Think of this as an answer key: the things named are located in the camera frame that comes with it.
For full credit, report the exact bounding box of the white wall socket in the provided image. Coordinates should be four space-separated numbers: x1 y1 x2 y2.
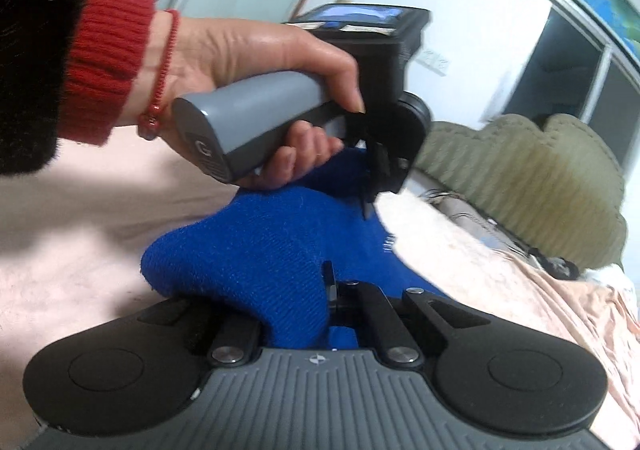
414 49 452 77

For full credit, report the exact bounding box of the white crumpled cloth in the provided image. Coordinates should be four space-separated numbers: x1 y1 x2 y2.
582 264 640 313

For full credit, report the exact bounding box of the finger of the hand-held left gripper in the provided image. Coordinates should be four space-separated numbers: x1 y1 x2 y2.
359 139 417 222

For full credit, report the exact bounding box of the pink bed sheet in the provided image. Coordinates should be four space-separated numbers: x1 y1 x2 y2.
0 129 640 450

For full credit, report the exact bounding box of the person's left forearm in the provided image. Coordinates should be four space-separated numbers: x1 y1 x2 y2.
0 0 173 177

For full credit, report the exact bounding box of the dark clothes pile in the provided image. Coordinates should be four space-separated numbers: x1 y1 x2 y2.
527 246 582 282

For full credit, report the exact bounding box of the person's left hand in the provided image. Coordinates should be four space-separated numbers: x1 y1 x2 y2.
150 12 367 192

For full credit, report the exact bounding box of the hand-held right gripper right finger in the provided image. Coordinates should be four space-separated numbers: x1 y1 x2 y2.
322 260 484 367

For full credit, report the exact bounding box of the blue knitted garment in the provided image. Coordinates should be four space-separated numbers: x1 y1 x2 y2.
140 146 452 352

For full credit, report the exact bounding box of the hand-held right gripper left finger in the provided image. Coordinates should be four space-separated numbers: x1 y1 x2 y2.
135 297 262 366

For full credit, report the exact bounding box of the window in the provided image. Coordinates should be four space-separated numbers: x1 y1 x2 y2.
501 0 640 168

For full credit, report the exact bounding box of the olive green padded headboard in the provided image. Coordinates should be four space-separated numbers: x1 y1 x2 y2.
414 112 629 272

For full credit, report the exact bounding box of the red string bracelet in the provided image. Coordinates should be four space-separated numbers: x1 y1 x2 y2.
137 8 181 141

